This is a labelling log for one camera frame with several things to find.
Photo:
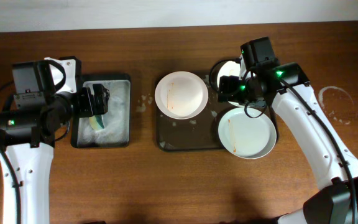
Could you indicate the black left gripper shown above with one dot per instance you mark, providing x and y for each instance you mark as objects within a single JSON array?
[{"x": 86, "y": 102}]

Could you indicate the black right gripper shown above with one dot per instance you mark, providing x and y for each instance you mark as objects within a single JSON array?
[{"x": 224, "y": 88}]

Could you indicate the yellow green sponge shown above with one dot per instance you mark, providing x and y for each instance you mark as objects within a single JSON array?
[{"x": 96, "y": 122}]

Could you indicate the pink plastic plate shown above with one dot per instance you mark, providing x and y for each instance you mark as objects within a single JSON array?
[{"x": 181, "y": 95}]

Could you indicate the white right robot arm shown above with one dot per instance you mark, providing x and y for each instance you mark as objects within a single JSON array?
[{"x": 285, "y": 90}]

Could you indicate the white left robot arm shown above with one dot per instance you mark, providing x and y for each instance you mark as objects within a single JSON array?
[{"x": 47, "y": 97}]

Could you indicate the black soapy water tray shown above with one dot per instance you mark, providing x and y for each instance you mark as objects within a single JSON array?
[{"x": 116, "y": 132}]

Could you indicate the dark brown serving tray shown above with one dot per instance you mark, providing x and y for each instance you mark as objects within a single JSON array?
[{"x": 199, "y": 133}]

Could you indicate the cream plastic plate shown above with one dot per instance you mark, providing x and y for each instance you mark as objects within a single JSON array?
[{"x": 226, "y": 69}]

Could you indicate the pale green plastic plate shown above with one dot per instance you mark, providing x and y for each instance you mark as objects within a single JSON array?
[{"x": 245, "y": 137}]

